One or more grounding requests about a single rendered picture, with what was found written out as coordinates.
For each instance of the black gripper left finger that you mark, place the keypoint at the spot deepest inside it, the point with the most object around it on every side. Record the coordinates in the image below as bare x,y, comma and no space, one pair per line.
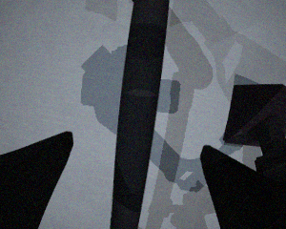
27,178

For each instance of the black cylindrical rod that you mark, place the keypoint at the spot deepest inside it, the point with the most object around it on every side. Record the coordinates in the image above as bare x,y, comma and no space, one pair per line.
138,106

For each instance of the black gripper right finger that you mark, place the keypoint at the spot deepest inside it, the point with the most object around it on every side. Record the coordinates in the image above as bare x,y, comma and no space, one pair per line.
242,198

